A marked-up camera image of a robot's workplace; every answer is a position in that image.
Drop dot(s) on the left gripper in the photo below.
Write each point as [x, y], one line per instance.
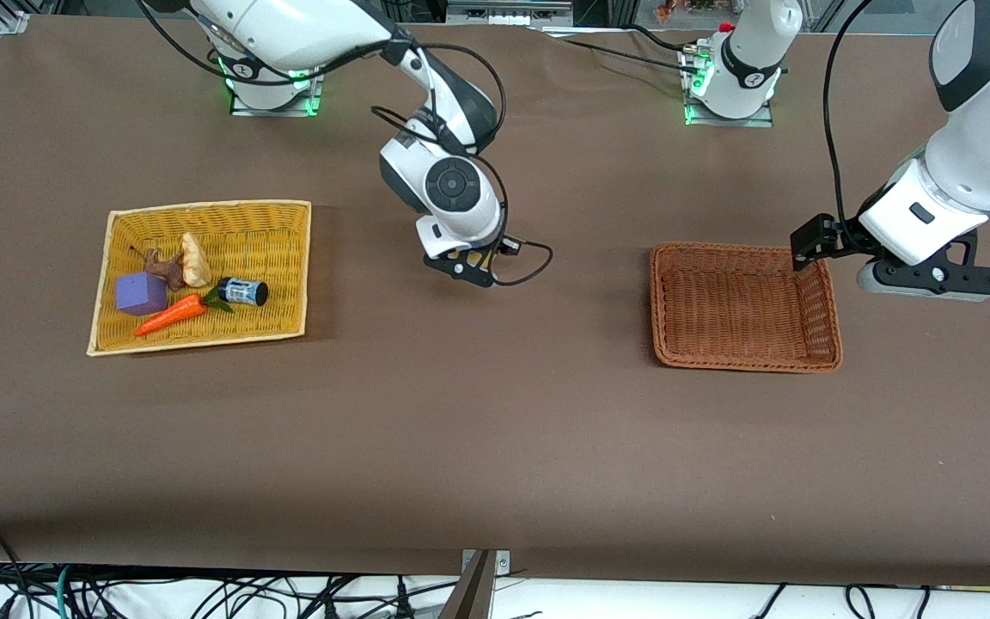
[844, 235]

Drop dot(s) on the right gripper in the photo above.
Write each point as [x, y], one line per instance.
[502, 247]

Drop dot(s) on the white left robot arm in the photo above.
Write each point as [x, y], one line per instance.
[985, 155]

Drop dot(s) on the brown wicker basket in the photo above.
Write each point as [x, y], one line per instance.
[736, 301]

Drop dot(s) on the yellow wicker basket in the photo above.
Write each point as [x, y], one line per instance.
[271, 258]

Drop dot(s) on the grey electronics box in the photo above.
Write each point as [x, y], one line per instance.
[504, 10]

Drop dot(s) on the colourful background clutter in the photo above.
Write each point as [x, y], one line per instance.
[684, 9]

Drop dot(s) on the tan toy bread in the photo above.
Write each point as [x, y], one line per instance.
[196, 262]

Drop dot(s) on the brown toy lion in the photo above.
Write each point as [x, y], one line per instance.
[173, 271]

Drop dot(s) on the orange toy carrot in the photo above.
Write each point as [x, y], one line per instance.
[170, 315]

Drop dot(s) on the purple foam cube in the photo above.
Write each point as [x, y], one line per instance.
[141, 294]

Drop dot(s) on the dark metal bar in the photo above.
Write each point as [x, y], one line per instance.
[469, 597]

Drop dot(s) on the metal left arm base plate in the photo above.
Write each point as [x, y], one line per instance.
[727, 122]

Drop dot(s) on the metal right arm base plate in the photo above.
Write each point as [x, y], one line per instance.
[276, 112]

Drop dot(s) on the small metal table bracket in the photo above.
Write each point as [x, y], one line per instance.
[502, 563]

